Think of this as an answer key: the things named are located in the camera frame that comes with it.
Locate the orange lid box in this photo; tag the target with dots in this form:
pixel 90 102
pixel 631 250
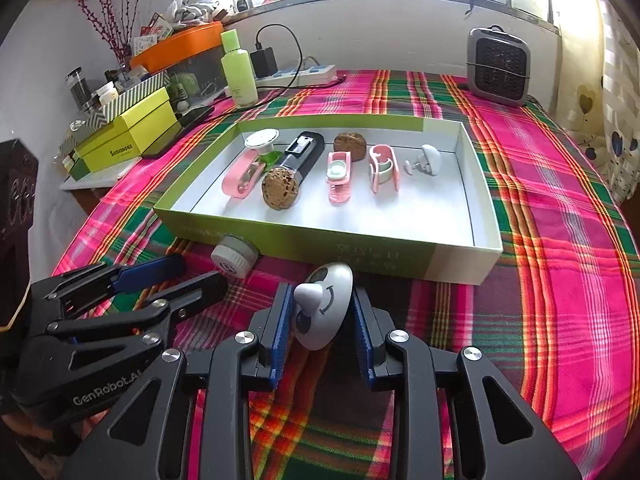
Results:
pixel 178 47

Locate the pink clip green insert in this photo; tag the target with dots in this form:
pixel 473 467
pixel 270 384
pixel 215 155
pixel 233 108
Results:
pixel 383 167

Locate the person left hand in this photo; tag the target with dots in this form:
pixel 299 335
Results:
pixel 24 425

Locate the black charger plug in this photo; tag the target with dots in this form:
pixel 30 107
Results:
pixel 264 62

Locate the pink plaid bedspread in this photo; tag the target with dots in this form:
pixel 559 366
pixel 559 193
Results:
pixel 558 313

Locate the pink clip small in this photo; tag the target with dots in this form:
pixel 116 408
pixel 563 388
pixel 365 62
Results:
pixel 338 176

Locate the red berry branches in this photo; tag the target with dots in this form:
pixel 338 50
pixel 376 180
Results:
pixel 115 24

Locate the pink clip plain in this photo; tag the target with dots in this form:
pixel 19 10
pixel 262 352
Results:
pixel 242 175

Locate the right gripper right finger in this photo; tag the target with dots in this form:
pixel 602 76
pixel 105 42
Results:
pixel 371 325

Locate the yellow shoe box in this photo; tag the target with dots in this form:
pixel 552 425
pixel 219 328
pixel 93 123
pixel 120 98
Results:
pixel 129 134

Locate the heart pattern curtain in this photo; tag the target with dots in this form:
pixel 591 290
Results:
pixel 598 101

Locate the black smartphone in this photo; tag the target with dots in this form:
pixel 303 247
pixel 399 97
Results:
pixel 184 125

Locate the green lotion bottle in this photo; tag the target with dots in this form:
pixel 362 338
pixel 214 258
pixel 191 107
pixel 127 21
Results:
pixel 238 70

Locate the walnut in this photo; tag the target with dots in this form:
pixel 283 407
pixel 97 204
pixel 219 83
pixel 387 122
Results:
pixel 280 188
pixel 353 143

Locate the green white cardboard tray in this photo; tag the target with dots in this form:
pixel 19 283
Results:
pixel 431 219

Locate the dark glass jar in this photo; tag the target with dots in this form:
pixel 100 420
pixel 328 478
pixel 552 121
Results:
pixel 79 88

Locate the white round jar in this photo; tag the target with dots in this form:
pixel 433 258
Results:
pixel 235 256

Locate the white smiley mouse gadget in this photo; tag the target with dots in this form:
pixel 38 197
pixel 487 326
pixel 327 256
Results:
pixel 321 303

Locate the striped green white box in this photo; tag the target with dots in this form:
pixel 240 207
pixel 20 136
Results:
pixel 105 114

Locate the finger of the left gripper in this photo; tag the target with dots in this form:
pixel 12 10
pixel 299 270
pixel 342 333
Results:
pixel 101 281
pixel 163 310

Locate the grey space heater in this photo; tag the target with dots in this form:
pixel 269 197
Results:
pixel 498 66

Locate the white power strip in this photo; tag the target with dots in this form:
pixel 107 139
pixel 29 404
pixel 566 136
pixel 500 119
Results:
pixel 319 74

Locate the small white hook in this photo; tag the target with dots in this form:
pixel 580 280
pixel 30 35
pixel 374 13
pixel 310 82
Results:
pixel 429 161

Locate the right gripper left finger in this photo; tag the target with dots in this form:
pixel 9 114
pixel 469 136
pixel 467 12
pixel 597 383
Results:
pixel 272 330

